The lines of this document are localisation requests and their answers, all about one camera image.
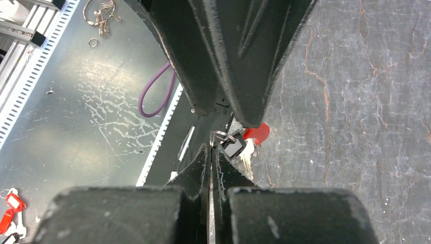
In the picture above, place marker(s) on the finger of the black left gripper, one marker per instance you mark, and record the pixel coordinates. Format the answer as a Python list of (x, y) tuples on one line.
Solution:
[(247, 43), (181, 31)]

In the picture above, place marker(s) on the red key tags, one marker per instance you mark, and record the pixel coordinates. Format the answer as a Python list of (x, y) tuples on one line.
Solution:
[(12, 227)]

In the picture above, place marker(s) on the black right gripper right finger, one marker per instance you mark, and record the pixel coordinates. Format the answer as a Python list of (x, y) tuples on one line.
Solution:
[(246, 213)]

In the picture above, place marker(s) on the metal key organizer red handle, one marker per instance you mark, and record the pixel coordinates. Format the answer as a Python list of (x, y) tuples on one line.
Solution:
[(253, 138)]

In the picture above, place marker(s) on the key with black tag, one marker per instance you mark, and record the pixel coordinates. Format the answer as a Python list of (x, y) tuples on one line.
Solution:
[(232, 144)]

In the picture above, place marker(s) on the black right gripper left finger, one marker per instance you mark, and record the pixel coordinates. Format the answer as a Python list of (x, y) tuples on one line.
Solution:
[(173, 213)]

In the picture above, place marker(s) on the white slotted cable duct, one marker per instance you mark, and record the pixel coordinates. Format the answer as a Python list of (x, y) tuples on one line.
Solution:
[(159, 137)]

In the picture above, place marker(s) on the loose metal rings pile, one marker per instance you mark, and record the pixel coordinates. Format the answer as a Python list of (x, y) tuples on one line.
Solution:
[(101, 17)]

